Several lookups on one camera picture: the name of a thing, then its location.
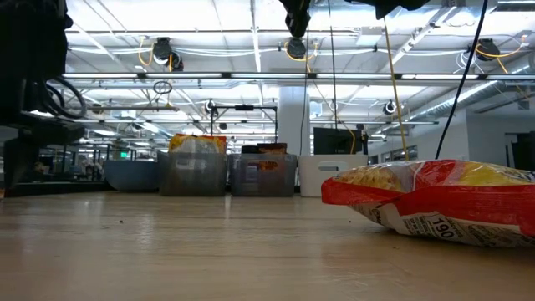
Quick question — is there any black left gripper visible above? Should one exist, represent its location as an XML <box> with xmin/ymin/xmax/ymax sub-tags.
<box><xmin>0</xmin><ymin>81</ymin><xmax>87</xmax><ymax>189</ymax></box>

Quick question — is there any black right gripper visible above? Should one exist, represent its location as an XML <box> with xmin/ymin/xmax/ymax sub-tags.
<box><xmin>278</xmin><ymin>0</ymin><xmax>431</xmax><ymax>38</ymax></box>

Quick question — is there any orange ramen packet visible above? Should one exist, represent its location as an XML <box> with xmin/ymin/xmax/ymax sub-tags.
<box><xmin>183</xmin><ymin>133</ymin><xmax>227</xmax><ymax>155</ymax></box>

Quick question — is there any red ramen packet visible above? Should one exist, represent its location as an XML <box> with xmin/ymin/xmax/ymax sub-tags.
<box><xmin>320</xmin><ymin>158</ymin><xmax>535</xmax><ymax>248</ymax></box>

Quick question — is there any blue bowl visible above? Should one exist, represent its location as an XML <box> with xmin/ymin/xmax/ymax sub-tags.
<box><xmin>103</xmin><ymin>160</ymin><xmax>161</xmax><ymax>193</ymax></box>

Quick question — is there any black computer case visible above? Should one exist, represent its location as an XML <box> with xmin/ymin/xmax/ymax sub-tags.
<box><xmin>313</xmin><ymin>127</ymin><xmax>369</xmax><ymax>156</ymax></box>

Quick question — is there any white plastic bin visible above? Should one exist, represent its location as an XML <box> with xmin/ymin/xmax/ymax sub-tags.
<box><xmin>298</xmin><ymin>154</ymin><xmax>369</xmax><ymax>197</ymax></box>

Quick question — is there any clear bin middle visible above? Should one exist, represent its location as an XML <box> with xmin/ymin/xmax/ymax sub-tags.
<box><xmin>228</xmin><ymin>153</ymin><xmax>298</xmax><ymax>197</ymax></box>

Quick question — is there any grey plastic bin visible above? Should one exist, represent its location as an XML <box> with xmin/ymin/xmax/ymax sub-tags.
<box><xmin>157</xmin><ymin>150</ymin><xmax>229</xmax><ymax>197</ymax></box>

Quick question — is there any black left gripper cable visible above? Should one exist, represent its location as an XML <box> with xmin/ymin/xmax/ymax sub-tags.
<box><xmin>41</xmin><ymin>76</ymin><xmax>88</xmax><ymax>120</ymax></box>

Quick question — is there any black camera rig frame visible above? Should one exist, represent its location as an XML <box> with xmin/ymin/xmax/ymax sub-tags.
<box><xmin>210</xmin><ymin>104</ymin><xmax>279</xmax><ymax>147</ymax></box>

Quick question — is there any yellow cable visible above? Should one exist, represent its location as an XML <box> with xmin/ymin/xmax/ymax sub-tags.
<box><xmin>382</xmin><ymin>18</ymin><xmax>410</xmax><ymax>161</ymax></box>

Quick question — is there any black hanging cable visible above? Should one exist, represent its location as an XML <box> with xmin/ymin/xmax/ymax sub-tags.
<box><xmin>434</xmin><ymin>0</ymin><xmax>489</xmax><ymax>160</ymax></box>

